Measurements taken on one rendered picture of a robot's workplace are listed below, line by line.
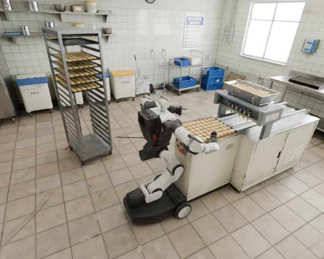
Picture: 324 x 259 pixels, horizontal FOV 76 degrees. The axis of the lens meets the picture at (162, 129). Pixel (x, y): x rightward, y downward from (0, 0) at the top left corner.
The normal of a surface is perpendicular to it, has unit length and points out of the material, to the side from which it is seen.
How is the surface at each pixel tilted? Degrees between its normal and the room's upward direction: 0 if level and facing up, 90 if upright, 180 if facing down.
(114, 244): 0
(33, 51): 90
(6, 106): 90
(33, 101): 89
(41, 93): 92
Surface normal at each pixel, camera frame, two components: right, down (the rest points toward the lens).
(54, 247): 0.03, -0.87
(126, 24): 0.47, 0.44
